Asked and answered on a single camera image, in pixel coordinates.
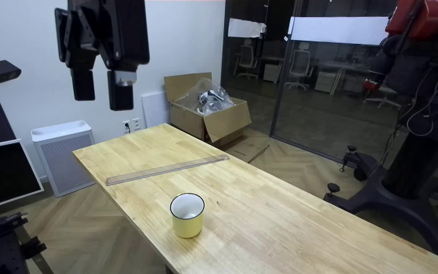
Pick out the flat cardboard sheet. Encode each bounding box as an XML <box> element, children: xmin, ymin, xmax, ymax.
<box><xmin>223</xmin><ymin>127</ymin><xmax>268</xmax><ymax>162</ymax></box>

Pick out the white air purifier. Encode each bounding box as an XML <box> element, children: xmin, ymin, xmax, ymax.
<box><xmin>30</xmin><ymin>120</ymin><xmax>94</xmax><ymax>196</ymax></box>

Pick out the yellow enamel cup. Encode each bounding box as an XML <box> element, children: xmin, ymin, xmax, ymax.
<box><xmin>168</xmin><ymin>193</ymin><xmax>205</xmax><ymax>238</ymax></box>

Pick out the white office chair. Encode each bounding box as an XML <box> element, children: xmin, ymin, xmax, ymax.
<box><xmin>284</xmin><ymin>50</ymin><xmax>311</xmax><ymax>89</ymax></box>

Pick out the open cardboard box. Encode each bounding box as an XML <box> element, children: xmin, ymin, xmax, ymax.
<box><xmin>164</xmin><ymin>73</ymin><xmax>250</xmax><ymax>144</ymax></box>

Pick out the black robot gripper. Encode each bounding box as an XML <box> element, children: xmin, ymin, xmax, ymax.
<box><xmin>54</xmin><ymin>0</ymin><xmax>150</xmax><ymax>111</ymax></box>

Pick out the red and black robot stand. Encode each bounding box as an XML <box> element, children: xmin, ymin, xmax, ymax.
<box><xmin>323</xmin><ymin>0</ymin><xmax>438</xmax><ymax>254</ymax></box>

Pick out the black monitor screen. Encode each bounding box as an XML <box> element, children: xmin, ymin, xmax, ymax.
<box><xmin>0</xmin><ymin>138</ymin><xmax>43</xmax><ymax>205</ymax></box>

